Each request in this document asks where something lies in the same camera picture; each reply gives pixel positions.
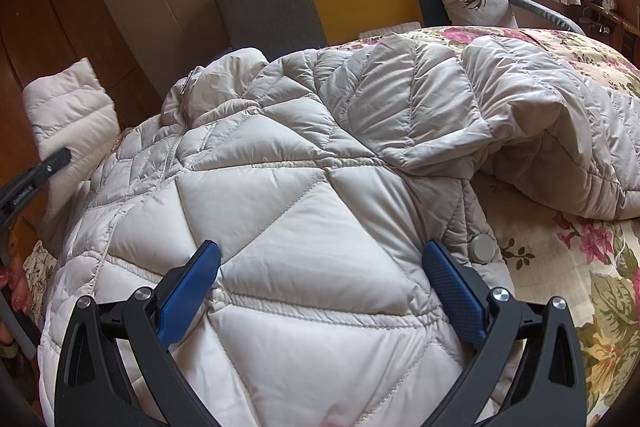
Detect white quilted puffer jacket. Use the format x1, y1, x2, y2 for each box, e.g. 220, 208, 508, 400
22, 32, 640, 427

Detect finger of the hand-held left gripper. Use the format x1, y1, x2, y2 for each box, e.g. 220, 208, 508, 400
0, 147, 72, 220

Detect floral bedspread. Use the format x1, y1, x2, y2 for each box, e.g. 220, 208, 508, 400
22, 24, 640, 427

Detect cluttered wooden desk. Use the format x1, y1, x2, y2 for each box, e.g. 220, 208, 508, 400
574, 0, 640, 60

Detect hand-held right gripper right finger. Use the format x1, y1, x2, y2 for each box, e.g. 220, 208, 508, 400
421, 239, 587, 427

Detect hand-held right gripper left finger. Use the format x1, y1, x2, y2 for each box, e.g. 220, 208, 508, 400
54, 239, 223, 427

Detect grey curved chair frame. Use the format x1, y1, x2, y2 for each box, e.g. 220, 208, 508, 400
506, 0, 584, 36

